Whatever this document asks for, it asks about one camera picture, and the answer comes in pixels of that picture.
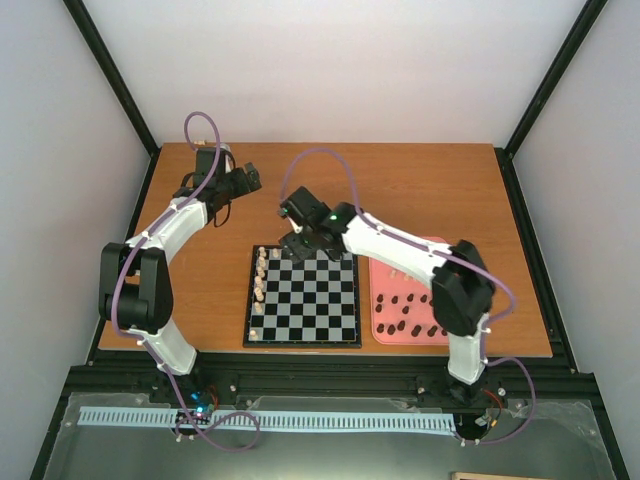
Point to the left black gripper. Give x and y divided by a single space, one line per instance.
253 177

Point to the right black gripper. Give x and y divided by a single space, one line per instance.
295 250

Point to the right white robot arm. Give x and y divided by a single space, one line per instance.
462 294

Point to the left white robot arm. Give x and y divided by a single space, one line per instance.
135 291

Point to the left green circuit board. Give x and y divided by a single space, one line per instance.
205 404

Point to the right circuit board connector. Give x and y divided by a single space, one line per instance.
489 419

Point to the black and silver chessboard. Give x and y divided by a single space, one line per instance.
314 303

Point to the pink plastic tray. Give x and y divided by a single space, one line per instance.
412 313

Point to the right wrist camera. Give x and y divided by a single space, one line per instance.
284 214

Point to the black aluminium frame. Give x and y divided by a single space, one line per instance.
342 376

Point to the light blue slotted cable duct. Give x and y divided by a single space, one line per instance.
271 421

